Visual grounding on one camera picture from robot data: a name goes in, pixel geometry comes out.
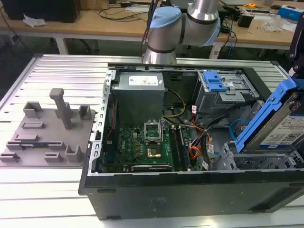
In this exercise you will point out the hard disk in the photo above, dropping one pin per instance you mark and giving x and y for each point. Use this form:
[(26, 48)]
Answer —
[(273, 128)]

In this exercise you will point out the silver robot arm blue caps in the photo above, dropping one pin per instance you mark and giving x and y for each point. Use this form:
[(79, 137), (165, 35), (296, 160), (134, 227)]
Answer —
[(164, 35)]

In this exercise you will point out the black RAM slot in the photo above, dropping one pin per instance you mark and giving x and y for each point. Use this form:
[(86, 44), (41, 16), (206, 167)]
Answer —
[(184, 152), (174, 147)]

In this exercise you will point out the clear plastic bag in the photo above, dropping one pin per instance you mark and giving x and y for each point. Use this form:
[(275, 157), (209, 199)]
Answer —
[(273, 23)]

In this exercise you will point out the blue cardboard box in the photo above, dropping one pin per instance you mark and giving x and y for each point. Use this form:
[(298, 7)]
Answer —
[(289, 13)]

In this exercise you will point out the small black device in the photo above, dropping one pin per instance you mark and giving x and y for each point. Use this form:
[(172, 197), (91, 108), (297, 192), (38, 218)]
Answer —
[(244, 19)]

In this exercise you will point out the yellow tape roll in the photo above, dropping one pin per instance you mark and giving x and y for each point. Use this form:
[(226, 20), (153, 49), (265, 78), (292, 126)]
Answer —
[(251, 5)]

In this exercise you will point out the blue drive cage latch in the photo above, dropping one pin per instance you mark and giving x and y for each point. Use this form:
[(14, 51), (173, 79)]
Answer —
[(215, 83)]

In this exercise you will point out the metal drive cage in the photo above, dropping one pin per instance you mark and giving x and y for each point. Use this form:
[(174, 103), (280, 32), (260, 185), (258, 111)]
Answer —
[(211, 102)]

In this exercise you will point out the red white label tag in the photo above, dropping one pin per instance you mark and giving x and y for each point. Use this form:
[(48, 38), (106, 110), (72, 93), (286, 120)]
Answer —
[(194, 109)]

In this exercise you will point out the locking lever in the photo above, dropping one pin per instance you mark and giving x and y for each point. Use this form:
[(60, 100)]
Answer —
[(162, 133)]

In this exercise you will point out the white power strip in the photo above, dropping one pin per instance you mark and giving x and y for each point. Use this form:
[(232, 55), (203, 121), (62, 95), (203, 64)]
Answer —
[(140, 9)]

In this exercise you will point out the grey power supply unit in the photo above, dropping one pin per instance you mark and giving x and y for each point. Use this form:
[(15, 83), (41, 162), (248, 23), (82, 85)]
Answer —
[(137, 104)]

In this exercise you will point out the CPU socket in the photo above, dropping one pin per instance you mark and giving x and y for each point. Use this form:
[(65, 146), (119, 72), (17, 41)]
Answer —
[(154, 152)]

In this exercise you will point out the black graphics card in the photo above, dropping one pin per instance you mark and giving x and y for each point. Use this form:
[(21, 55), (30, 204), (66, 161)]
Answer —
[(152, 168)]

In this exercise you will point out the green motherboard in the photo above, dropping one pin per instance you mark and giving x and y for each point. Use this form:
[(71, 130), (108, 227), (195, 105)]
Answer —
[(128, 147)]

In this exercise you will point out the black open PC case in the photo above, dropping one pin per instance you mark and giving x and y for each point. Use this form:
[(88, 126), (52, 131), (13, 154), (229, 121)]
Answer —
[(166, 197)]

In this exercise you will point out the wooden desk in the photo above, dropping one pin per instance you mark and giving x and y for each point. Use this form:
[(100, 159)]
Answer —
[(95, 26)]

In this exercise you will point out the large black box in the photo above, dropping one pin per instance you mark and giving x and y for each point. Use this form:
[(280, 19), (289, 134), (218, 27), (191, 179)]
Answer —
[(40, 10)]

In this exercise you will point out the white crumpled plastic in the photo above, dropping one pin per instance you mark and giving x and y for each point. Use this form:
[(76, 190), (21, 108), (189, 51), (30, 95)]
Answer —
[(33, 21)]

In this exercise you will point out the grey parts rack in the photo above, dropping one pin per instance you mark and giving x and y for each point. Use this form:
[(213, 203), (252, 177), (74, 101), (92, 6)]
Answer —
[(47, 142)]

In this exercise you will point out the RAM stick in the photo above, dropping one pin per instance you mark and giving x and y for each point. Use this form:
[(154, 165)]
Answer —
[(35, 144)]

